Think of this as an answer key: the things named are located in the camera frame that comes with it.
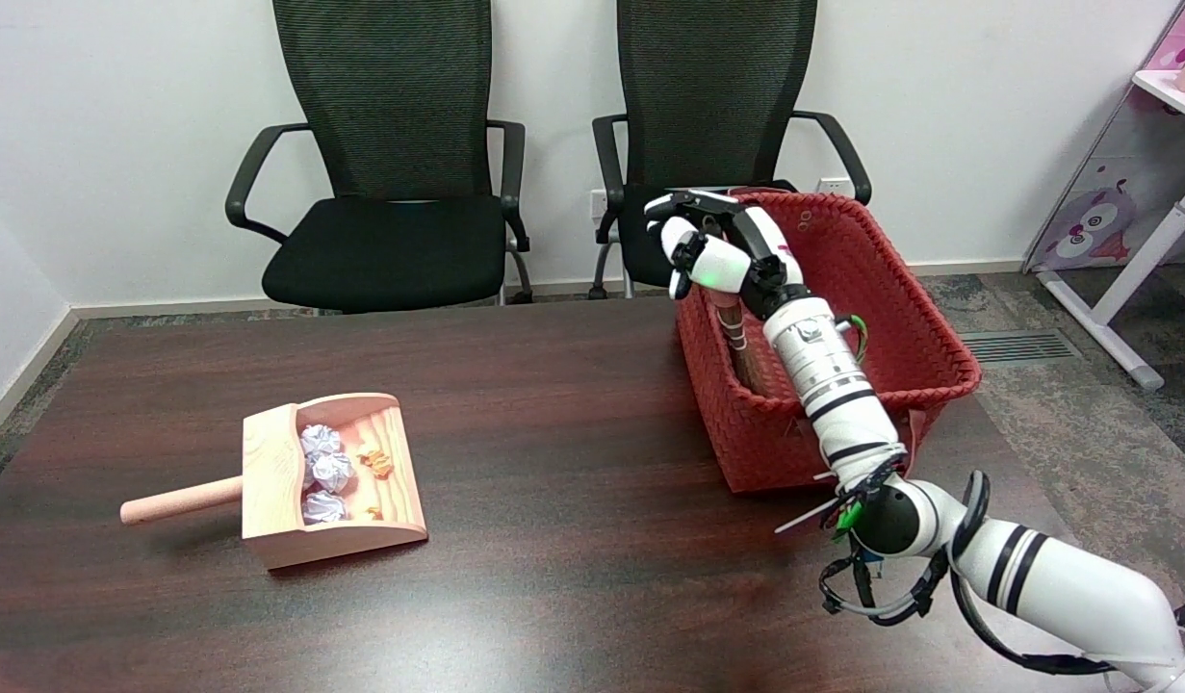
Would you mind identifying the red woven plastic basket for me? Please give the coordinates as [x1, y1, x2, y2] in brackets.
[676, 190, 982, 494]

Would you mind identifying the black mesh office chair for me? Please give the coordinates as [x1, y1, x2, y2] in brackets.
[590, 0, 872, 300]
[225, 0, 533, 315]

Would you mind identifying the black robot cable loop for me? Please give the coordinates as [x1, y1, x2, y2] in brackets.
[819, 470, 1185, 676]

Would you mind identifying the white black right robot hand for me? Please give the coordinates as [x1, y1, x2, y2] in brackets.
[645, 190, 805, 319]

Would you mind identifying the white desk frame leg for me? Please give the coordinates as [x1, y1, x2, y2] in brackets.
[1038, 167, 1185, 391]

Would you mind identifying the floor air vent grille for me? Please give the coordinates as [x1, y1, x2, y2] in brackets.
[960, 330, 1080, 364]

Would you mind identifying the small brown straw broom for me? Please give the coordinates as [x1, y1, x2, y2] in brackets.
[693, 212, 781, 398]

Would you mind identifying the wooden dustpan with handle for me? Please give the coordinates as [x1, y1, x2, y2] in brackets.
[120, 393, 428, 571]

